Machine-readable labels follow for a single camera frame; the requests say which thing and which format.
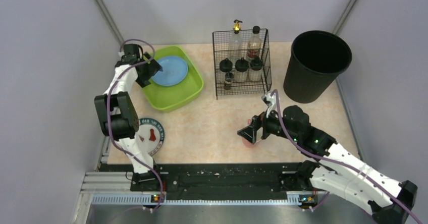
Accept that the blue plate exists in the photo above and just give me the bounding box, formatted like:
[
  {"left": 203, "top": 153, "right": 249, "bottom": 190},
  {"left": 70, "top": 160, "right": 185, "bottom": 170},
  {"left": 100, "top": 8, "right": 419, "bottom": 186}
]
[{"left": 151, "top": 55, "right": 188, "bottom": 86}]

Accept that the black pepper grinder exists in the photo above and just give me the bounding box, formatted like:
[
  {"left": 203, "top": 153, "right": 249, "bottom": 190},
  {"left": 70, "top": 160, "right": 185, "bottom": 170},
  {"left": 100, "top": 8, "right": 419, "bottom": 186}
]
[{"left": 249, "top": 56, "right": 263, "bottom": 82}]

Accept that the small dark spice bottle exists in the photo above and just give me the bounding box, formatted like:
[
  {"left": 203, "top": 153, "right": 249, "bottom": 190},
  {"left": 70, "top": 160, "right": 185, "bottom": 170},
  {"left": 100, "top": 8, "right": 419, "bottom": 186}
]
[{"left": 224, "top": 72, "right": 234, "bottom": 90}]

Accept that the clear jar black lid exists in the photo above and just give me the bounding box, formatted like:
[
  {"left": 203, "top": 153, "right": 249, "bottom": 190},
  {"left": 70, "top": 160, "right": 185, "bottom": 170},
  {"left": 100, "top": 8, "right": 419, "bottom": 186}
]
[
  {"left": 219, "top": 58, "right": 233, "bottom": 73},
  {"left": 235, "top": 58, "right": 249, "bottom": 82}
]

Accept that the black wire basket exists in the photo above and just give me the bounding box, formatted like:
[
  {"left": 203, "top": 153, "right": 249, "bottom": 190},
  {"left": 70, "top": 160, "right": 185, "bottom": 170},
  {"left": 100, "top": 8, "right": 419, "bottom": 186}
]
[{"left": 212, "top": 28, "right": 272, "bottom": 97}]

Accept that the brown sauce bottle black cap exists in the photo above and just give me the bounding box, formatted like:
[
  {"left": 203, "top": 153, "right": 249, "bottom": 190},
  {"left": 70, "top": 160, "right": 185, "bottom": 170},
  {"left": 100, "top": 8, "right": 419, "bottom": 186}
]
[{"left": 246, "top": 26, "right": 262, "bottom": 61}]

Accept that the clear bottle gold pump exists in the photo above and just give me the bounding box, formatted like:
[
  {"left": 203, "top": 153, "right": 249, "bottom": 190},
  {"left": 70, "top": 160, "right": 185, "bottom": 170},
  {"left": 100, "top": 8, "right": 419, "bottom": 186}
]
[{"left": 228, "top": 19, "right": 243, "bottom": 62}]

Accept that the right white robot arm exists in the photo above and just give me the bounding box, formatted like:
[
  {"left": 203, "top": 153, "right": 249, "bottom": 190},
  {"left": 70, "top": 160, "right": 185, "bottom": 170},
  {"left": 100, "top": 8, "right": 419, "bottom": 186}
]
[{"left": 237, "top": 105, "right": 421, "bottom": 223}]

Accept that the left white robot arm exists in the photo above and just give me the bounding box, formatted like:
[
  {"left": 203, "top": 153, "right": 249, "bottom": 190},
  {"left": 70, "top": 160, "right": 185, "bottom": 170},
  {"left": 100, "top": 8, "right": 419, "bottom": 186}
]
[{"left": 94, "top": 40, "right": 164, "bottom": 193}]

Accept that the pink mug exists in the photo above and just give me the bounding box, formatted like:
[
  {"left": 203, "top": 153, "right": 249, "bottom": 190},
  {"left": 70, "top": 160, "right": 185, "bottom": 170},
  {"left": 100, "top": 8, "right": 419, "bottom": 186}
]
[{"left": 240, "top": 118, "right": 260, "bottom": 148}]

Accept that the green plastic tub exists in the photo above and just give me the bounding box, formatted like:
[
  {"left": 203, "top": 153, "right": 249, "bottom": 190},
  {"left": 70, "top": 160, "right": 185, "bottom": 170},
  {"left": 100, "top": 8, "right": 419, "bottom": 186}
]
[{"left": 142, "top": 45, "right": 204, "bottom": 112}]

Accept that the white green rimmed plate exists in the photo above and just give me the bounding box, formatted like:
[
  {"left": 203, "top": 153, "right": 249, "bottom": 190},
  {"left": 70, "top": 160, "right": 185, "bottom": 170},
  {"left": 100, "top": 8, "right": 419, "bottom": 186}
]
[{"left": 136, "top": 118, "right": 166, "bottom": 156}]

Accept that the red food piece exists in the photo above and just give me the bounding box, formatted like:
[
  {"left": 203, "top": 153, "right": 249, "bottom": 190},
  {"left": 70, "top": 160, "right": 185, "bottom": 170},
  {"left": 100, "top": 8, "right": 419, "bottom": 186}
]
[{"left": 149, "top": 129, "right": 156, "bottom": 142}]

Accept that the black trash bin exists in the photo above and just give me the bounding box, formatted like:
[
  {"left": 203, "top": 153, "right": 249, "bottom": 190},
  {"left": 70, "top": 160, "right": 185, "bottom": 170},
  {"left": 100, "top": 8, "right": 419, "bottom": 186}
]
[{"left": 283, "top": 30, "right": 352, "bottom": 103}]

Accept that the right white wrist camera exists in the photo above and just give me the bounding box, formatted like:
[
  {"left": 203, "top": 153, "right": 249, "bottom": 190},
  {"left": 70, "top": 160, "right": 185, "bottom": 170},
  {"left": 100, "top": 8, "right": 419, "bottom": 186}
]
[{"left": 261, "top": 89, "right": 279, "bottom": 118}]

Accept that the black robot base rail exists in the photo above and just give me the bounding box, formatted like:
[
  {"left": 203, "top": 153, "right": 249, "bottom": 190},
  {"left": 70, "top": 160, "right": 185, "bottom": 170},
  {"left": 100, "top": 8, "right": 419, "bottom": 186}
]
[{"left": 130, "top": 162, "right": 322, "bottom": 201}]

